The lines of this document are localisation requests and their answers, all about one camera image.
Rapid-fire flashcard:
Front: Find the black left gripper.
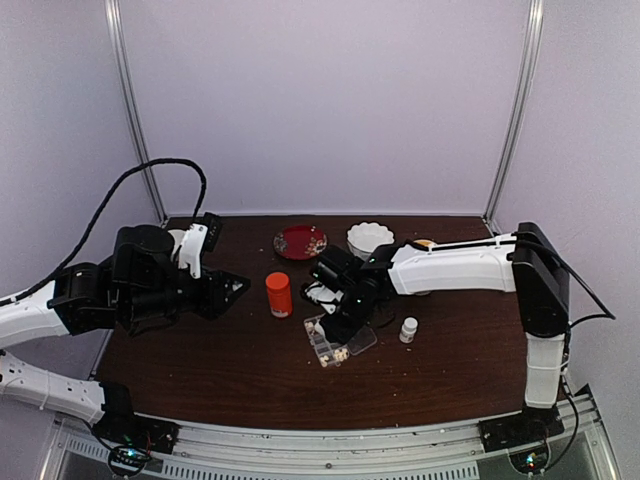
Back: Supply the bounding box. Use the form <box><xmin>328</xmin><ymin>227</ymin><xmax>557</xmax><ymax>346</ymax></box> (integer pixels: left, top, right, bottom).
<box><xmin>122</xmin><ymin>262</ymin><xmax>248</xmax><ymax>324</ymax></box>

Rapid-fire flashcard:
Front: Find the clear plastic pill organizer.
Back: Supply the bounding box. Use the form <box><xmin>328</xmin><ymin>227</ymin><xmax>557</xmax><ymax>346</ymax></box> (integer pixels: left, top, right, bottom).
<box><xmin>303</xmin><ymin>315</ymin><xmax>377</xmax><ymax>368</ymax></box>

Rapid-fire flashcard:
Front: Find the orange pill bottle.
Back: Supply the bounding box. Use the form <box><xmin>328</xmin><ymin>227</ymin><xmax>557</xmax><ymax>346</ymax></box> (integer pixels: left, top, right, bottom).
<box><xmin>265</xmin><ymin>272</ymin><xmax>293</xmax><ymax>319</ymax></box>

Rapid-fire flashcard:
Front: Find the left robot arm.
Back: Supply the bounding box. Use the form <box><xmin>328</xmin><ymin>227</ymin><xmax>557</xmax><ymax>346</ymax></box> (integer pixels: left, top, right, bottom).
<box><xmin>1</xmin><ymin>222</ymin><xmax>250</xmax><ymax>444</ymax></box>

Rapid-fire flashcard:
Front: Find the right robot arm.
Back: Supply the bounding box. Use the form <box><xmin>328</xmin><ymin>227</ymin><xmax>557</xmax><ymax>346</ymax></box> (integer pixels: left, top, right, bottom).
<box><xmin>301</xmin><ymin>222</ymin><xmax>569</xmax><ymax>442</ymax></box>

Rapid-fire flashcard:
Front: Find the white scalloped bowl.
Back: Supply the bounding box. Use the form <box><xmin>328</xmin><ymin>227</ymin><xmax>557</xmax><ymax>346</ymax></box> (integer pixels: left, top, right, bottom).
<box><xmin>347</xmin><ymin>222</ymin><xmax>395</xmax><ymax>260</ymax></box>

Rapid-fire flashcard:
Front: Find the small white pill bottle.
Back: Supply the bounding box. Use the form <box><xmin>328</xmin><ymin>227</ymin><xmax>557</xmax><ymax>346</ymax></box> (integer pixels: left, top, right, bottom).
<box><xmin>399</xmin><ymin>317</ymin><xmax>419</xmax><ymax>344</ymax></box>

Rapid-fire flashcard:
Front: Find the floral mug yellow inside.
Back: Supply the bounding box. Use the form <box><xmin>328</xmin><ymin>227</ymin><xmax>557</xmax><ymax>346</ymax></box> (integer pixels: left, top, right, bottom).
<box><xmin>412</xmin><ymin>239</ymin><xmax>436</xmax><ymax>248</ymax></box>

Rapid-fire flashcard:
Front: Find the red floral plate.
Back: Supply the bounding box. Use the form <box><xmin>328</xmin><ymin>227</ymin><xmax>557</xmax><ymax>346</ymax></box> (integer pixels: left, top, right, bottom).
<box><xmin>272</xmin><ymin>225</ymin><xmax>328</xmax><ymax>261</ymax></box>

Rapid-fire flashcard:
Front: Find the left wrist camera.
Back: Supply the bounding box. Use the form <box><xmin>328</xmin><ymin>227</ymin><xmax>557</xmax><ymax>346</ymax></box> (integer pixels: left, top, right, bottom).
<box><xmin>169</xmin><ymin>212</ymin><xmax>222</xmax><ymax>279</ymax></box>

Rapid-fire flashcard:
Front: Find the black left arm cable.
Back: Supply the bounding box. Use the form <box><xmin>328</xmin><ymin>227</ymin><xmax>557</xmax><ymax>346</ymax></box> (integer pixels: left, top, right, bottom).
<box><xmin>0</xmin><ymin>158</ymin><xmax>209</xmax><ymax>306</ymax></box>

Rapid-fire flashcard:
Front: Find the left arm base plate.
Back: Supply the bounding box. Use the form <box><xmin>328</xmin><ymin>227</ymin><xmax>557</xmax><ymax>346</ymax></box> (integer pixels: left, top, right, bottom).
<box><xmin>92</xmin><ymin>412</ymin><xmax>180</xmax><ymax>454</ymax></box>

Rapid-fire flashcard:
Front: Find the aluminium front rail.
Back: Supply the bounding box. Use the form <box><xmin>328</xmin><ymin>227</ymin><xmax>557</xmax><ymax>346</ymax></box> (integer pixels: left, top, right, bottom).
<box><xmin>39</xmin><ymin>394</ymin><xmax>621</xmax><ymax>480</ymax></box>

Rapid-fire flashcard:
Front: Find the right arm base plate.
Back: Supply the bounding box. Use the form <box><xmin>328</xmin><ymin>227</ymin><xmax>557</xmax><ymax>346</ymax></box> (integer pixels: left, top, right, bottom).
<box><xmin>478</xmin><ymin>406</ymin><xmax>565</xmax><ymax>453</ymax></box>

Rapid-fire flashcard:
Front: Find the left aluminium frame post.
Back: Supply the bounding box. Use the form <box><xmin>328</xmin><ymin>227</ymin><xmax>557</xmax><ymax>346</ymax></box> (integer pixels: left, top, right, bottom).
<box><xmin>104</xmin><ymin>0</ymin><xmax>168</xmax><ymax>224</ymax></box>

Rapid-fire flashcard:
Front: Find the aluminium frame post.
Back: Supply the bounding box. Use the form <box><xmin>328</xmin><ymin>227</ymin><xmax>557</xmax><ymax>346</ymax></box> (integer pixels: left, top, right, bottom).
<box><xmin>104</xmin><ymin>0</ymin><xmax>168</xmax><ymax>224</ymax></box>
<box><xmin>482</xmin><ymin>0</ymin><xmax>544</xmax><ymax>231</ymax></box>

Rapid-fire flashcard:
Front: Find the right aluminium frame post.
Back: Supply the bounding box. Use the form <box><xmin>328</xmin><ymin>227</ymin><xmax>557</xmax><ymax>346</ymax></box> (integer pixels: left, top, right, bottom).
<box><xmin>482</xmin><ymin>0</ymin><xmax>544</xmax><ymax>231</ymax></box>

